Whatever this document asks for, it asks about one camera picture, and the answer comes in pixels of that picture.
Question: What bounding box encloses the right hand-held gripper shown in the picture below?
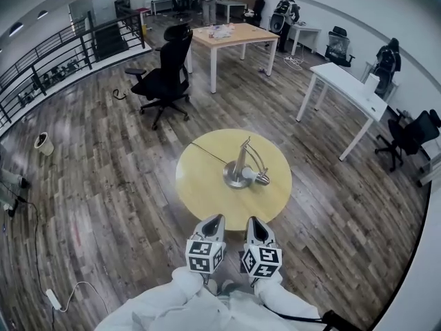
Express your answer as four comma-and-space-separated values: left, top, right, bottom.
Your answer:
240, 216, 283, 279

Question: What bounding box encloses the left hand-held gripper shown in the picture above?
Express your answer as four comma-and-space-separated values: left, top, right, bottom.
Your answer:
185, 214, 227, 275

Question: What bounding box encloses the silver desk lamp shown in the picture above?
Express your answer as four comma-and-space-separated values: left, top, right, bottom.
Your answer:
222, 136, 270, 189

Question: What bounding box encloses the person's left forearm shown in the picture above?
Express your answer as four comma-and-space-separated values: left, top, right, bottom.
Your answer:
170, 266, 207, 303

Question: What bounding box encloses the person's right forearm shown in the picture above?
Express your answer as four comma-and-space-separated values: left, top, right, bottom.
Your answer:
253, 274, 287, 306

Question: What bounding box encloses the long white desk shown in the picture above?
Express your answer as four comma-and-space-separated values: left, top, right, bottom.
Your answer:
296, 62, 389, 161

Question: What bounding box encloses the rectangular wooden table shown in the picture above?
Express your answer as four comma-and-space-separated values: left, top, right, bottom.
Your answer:
190, 22, 280, 94

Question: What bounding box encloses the round yellow wooden table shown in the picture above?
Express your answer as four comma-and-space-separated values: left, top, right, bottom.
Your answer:
175, 128, 293, 232

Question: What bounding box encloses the person's grey shoe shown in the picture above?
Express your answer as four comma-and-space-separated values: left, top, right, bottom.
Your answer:
208, 277, 242, 296

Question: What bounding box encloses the person's white jacket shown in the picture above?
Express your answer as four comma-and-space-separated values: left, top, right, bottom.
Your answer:
92, 281, 325, 331

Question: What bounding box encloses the black device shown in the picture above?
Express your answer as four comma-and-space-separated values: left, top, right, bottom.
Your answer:
322, 310, 349, 331

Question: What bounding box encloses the black high-back office chair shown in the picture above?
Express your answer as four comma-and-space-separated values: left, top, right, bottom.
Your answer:
124, 24, 194, 130

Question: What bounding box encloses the white power strip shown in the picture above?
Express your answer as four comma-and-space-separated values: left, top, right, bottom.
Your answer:
45, 288, 62, 308

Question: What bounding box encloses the black armrest office chair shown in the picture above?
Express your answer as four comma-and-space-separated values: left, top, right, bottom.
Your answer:
374, 109, 441, 172

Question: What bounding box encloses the white low shelf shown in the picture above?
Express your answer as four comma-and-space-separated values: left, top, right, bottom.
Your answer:
418, 157, 441, 188

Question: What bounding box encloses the beige waste bin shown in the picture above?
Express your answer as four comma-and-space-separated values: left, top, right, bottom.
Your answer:
33, 132, 55, 157

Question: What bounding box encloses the white paper roll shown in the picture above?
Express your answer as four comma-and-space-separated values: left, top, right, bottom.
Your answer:
365, 73, 380, 94

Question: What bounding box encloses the pile of small plastic packets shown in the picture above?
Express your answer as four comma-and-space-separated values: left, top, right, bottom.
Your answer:
205, 24, 237, 39

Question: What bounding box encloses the black mesh office chair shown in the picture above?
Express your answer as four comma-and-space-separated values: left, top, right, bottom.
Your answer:
325, 26, 356, 68

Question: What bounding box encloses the black metal railing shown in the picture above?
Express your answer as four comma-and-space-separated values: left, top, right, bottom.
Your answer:
0, 10, 145, 127

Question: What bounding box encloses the black swivel chair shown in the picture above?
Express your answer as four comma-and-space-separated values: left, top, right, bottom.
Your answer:
253, 0, 267, 27

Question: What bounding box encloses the grey table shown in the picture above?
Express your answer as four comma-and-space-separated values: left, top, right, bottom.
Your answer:
215, 0, 248, 23

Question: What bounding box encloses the red top small table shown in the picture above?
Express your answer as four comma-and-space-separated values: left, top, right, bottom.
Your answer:
136, 7, 152, 27

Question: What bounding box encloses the white bench table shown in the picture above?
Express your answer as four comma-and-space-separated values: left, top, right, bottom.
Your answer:
150, 0, 173, 15

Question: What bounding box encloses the thin dark wire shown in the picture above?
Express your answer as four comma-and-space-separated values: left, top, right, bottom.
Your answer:
191, 142, 227, 165

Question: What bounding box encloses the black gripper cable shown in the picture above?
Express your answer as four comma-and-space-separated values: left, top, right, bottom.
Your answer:
265, 300, 325, 323

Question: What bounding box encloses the white floor cable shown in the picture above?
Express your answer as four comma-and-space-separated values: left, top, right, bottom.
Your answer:
60, 281, 111, 319

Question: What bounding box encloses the black floor cable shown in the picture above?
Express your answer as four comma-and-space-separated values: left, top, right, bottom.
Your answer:
0, 181, 56, 323

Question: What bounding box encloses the white extension cord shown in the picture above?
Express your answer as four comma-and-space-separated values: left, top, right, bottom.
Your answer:
284, 56, 306, 71

